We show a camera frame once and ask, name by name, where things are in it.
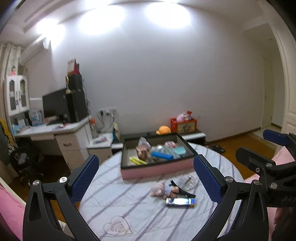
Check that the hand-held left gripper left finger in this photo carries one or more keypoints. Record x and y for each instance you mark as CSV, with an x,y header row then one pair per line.
x,y
85,178

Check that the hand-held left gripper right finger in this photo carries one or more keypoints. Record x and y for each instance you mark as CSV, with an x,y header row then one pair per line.
x,y
207,180

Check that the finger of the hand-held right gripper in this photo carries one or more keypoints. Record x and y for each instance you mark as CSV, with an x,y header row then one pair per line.
x,y
254,160
275,137

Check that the black hair clip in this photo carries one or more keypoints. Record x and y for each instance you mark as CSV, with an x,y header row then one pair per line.
x,y
185,194

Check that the blue card box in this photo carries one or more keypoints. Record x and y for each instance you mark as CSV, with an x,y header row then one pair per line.
x,y
180,202

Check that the baby doll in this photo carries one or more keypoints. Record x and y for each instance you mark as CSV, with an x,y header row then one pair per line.
x,y
161,188

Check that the pink storage box black rim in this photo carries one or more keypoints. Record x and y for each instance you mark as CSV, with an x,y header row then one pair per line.
x,y
157,171

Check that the pink building block model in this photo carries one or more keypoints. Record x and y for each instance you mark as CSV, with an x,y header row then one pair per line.
x,y
170,144

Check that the blue oblong case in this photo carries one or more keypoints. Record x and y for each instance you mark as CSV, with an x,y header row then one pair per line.
x,y
161,155

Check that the yellow highlighter pen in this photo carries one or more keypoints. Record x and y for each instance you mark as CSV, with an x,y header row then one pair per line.
x,y
137,161

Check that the clear plastic wrapper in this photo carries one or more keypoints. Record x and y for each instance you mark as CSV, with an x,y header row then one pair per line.
x,y
187,182

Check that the white nightstand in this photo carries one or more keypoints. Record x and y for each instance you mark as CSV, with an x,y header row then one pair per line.
x,y
99,150

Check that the black bathroom scale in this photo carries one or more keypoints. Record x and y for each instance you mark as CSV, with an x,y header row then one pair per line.
x,y
217,148

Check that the white desk with drawers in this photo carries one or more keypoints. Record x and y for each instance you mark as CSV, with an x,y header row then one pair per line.
x,y
69,143

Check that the teal flat case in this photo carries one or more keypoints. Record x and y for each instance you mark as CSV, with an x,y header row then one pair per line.
x,y
180,151

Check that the pink packet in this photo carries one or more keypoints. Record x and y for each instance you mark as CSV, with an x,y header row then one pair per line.
x,y
101,139

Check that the black white low bench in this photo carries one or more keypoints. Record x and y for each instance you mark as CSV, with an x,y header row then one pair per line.
x,y
196,135

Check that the water bottle orange cap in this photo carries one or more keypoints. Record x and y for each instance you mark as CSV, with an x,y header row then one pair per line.
x,y
93,129

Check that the yellow blue snack bag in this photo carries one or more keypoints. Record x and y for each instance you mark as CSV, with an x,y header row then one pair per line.
x,y
116,133

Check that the red toy crate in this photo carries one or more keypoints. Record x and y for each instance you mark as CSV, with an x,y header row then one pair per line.
x,y
183,126

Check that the copper round tin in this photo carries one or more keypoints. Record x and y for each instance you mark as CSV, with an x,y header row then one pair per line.
x,y
142,154

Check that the black office chair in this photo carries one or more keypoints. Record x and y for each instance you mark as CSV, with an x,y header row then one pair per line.
x,y
23,160

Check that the orange octopus plush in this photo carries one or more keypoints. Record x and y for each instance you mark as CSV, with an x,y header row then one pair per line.
x,y
163,130

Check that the pink plush toy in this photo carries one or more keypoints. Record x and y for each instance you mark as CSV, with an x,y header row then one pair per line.
x,y
181,116

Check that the black computer tower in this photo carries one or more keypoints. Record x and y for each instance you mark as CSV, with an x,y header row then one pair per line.
x,y
77,106

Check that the blue white box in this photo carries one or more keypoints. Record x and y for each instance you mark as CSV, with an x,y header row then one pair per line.
x,y
37,118

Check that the black computer monitor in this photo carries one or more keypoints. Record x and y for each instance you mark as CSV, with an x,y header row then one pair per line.
x,y
54,104

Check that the small cream handheld fan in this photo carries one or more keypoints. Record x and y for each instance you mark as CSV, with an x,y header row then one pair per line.
x,y
67,84

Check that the black speaker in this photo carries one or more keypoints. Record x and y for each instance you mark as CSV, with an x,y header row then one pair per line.
x,y
75,82

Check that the white glass door cabinet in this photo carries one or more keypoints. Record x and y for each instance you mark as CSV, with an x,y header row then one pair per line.
x,y
16,97

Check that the red box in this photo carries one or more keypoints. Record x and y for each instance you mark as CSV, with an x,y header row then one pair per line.
x,y
75,68

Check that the small pink doll figure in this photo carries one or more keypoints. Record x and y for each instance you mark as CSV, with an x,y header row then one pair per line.
x,y
13,71

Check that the cream curtain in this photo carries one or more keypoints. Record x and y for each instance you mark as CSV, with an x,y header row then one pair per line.
x,y
7,69

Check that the white air conditioner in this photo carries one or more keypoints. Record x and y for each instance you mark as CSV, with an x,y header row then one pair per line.
x,y
34,52

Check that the white wall socket strip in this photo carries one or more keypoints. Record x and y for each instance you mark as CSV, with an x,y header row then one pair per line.
x,y
108,110

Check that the cream bed frame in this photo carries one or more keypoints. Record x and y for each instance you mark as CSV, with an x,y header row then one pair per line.
x,y
12,191

